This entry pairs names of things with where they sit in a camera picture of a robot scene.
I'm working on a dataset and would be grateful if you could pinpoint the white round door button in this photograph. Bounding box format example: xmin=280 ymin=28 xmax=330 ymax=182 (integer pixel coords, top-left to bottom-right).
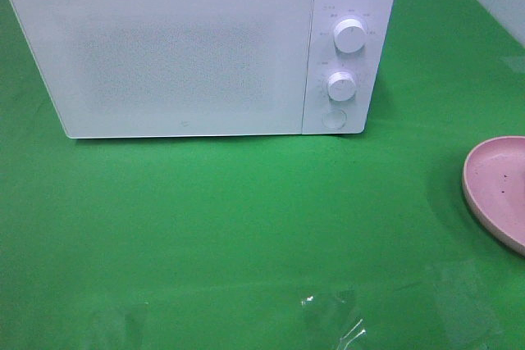
xmin=322 ymin=109 xmax=347 ymax=130

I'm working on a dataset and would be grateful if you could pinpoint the pink round plate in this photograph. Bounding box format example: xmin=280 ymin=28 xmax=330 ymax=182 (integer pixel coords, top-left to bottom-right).
xmin=462 ymin=135 xmax=524 ymax=255

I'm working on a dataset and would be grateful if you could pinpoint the lower white round knob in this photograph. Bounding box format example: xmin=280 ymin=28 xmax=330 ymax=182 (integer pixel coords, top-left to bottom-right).
xmin=326 ymin=71 xmax=357 ymax=102

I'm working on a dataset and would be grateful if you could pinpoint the white round knob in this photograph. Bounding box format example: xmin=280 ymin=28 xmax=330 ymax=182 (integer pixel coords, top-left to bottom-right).
xmin=333 ymin=17 xmax=367 ymax=53
xmin=326 ymin=71 xmax=357 ymax=102

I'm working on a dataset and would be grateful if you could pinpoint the green table cloth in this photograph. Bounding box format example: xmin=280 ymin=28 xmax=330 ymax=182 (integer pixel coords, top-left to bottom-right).
xmin=1 ymin=0 xmax=524 ymax=349

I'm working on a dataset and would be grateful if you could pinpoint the upper white round knob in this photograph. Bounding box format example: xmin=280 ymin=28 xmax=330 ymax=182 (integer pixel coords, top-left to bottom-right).
xmin=333 ymin=17 xmax=367 ymax=53

